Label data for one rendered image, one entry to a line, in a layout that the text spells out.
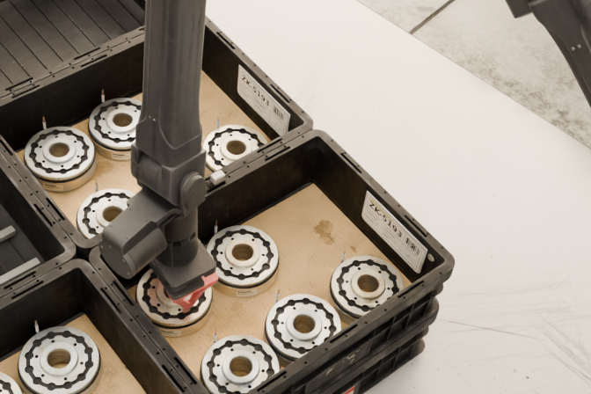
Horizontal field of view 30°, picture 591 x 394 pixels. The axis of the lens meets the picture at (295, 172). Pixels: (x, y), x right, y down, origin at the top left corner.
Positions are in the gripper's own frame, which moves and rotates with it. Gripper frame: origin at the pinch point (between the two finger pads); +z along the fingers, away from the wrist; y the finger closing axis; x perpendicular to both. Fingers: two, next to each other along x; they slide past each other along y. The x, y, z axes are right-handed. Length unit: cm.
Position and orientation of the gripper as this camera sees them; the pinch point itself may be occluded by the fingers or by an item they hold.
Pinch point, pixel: (176, 286)
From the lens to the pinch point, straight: 149.5
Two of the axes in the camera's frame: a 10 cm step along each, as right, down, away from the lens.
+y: 5.6, 6.8, -4.8
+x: 8.3, -4.1, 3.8
